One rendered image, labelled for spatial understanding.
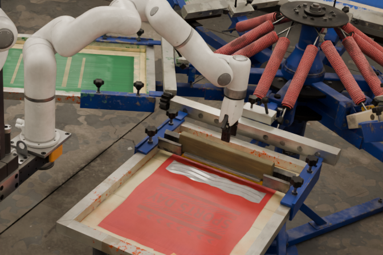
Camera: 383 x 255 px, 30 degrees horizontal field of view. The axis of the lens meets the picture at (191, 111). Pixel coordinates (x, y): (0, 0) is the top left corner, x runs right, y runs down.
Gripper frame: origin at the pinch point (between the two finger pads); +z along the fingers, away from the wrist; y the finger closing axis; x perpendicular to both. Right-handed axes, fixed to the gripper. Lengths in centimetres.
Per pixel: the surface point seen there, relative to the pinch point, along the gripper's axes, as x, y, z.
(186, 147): -15.0, 1.2, 10.6
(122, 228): -13, 47, 17
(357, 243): 37, -118, 112
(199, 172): -6.9, 5.4, 16.1
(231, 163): 2.7, 1.0, 10.6
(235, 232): 17.5, 28.3, 16.6
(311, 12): -2, -83, -20
